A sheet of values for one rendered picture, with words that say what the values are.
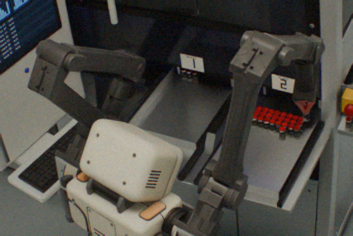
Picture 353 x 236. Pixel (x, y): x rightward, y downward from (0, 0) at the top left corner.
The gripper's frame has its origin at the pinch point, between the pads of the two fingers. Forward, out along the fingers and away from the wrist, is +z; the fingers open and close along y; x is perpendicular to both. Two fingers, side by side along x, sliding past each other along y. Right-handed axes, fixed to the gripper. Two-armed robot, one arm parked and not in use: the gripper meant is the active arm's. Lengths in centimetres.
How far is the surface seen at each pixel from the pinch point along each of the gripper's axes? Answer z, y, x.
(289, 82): 12.1, 23.9, 8.6
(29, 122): 22, 7, 100
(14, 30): -16, 14, 97
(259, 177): 24.8, -6.8, 14.9
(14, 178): 30, -13, 102
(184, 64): 15, 33, 47
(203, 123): 26.2, 16.3, 38.1
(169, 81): 28, 37, 55
